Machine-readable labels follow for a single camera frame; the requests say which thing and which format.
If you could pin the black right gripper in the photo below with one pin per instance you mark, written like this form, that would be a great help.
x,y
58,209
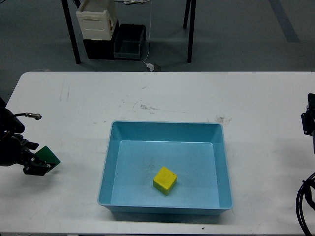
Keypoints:
x,y
308,118

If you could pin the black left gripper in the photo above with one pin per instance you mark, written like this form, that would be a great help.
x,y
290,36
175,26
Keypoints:
x,y
11,153

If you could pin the green block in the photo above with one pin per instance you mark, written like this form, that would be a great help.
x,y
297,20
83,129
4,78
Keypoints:
x,y
46,155

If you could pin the yellow block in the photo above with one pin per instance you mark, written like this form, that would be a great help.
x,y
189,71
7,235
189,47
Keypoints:
x,y
165,180

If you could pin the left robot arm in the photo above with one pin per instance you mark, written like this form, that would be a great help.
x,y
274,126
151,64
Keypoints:
x,y
10,125

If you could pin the black storage box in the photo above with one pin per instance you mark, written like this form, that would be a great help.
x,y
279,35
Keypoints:
x,y
101,49

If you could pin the light blue plastic bin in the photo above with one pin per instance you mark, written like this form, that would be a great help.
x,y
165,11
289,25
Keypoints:
x,y
195,152

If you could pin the dark grey open bin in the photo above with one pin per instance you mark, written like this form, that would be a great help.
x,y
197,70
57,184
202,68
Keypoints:
x,y
129,40

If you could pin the white power adapter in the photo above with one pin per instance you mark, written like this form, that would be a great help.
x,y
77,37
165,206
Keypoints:
x,y
150,67

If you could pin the cream plastic crate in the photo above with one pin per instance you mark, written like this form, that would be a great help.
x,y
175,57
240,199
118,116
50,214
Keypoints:
x,y
97,19

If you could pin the black table leg left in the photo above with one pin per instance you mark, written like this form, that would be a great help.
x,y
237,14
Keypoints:
x,y
71,32

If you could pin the black table leg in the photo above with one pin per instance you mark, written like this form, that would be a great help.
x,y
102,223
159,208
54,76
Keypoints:
x,y
189,20
71,32

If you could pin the black table leg right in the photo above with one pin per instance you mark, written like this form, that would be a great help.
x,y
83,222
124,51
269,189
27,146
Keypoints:
x,y
189,20

